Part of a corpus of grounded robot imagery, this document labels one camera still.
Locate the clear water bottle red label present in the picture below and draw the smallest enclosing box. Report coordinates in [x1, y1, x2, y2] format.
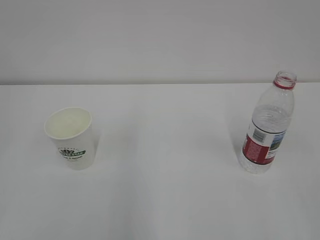
[238, 71, 297, 174]

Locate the white paper cup green logo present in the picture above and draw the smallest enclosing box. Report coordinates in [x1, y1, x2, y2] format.
[44, 107, 96, 171]

